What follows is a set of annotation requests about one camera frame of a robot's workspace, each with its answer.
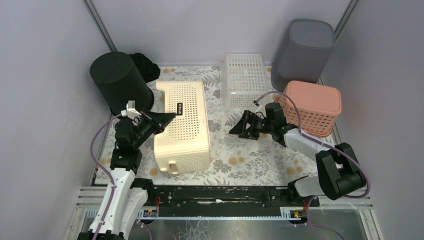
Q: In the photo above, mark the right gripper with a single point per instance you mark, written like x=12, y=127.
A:
x=249, y=117

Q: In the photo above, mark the grey ribbed waste bin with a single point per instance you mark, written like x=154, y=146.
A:
x=303, y=52

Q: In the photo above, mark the floral table mat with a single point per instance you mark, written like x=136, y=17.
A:
x=234, y=161

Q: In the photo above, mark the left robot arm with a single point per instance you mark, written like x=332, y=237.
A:
x=125, y=195

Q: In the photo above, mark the cream plastic basket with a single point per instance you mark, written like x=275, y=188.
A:
x=184, y=145

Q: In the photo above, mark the black round waste bin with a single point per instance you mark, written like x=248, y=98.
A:
x=119, y=81

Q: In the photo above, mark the pink plastic basket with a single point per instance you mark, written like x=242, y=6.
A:
x=319, y=106

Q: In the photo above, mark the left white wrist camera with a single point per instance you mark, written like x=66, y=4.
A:
x=130, y=110

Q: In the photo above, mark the white translucent perforated basket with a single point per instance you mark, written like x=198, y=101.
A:
x=242, y=81

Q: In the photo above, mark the black cloth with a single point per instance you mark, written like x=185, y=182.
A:
x=148, y=70

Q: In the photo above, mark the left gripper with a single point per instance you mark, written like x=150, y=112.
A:
x=149, y=120

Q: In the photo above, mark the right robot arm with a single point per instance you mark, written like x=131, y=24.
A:
x=338, y=172

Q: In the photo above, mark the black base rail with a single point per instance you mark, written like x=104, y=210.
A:
x=196, y=201

